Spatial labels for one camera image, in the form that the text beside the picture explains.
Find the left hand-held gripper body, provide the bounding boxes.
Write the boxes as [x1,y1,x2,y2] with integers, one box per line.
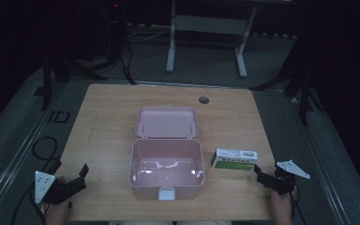
[34,171,77,206]

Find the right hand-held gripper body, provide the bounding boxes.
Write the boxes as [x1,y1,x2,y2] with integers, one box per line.
[266,159,311,196]

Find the white and green medicine box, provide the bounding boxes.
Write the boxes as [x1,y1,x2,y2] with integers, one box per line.
[210,147,260,172]

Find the pink plastic storage box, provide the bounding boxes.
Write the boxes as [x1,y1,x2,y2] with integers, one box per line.
[127,105,206,202]

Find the person's left hand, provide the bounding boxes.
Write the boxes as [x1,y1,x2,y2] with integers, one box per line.
[43,175,74,225]

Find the person's right hand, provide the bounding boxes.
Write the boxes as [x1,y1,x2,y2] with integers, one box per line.
[269,187,296,225]

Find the black tripod stand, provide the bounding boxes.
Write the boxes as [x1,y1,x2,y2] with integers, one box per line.
[40,52,109,113]
[248,37,326,128]

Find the dark computer tower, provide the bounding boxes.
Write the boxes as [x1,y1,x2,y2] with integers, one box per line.
[105,0,128,62]

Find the white metal stand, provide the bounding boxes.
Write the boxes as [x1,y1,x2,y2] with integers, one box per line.
[165,0,259,80]

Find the black cable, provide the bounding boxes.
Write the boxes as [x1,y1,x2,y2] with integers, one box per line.
[9,136,63,225]
[290,185,308,225]

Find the metal floor rail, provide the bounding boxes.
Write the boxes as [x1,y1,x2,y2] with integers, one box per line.
[285,90,360,225]
[0,82,73,219]

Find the black floor cables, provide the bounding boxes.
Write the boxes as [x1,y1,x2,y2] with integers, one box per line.
[116,29,158,86]

